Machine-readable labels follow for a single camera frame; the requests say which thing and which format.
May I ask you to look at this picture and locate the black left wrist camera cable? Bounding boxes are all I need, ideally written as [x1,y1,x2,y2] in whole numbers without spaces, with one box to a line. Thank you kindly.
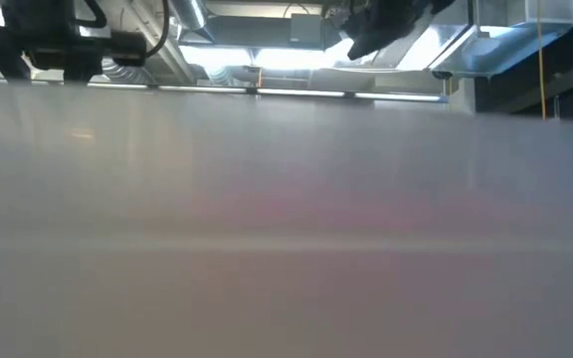
[81,0,171,59]

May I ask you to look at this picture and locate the long ceiling light strip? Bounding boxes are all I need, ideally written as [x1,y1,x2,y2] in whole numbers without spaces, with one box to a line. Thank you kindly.
[87,82,450,104]

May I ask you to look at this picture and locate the silver round ventilation duct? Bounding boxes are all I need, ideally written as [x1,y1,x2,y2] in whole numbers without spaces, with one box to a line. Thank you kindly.
[169,0,217,44]

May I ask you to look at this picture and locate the silver corrugated flexible duct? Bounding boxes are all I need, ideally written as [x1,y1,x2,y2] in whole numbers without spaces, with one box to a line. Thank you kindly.
[100,57,141,85]

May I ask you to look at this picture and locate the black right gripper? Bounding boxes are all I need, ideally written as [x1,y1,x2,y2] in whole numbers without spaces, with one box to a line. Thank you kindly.
[321,0,458,62]

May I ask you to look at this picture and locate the yellow hanging cable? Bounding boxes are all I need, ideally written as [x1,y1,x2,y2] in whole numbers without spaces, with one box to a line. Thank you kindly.
[536,0,549,120]

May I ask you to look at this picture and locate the silver rectangular ventilation duct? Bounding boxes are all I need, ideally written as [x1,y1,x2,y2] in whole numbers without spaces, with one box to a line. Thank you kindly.
[428,0,573,80]

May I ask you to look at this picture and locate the bright ceiling light panel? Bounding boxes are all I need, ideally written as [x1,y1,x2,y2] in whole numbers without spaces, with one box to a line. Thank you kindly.
[179,44,357,71]

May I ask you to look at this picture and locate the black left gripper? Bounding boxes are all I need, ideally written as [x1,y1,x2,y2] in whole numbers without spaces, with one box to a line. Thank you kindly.
[0,0,148,84]

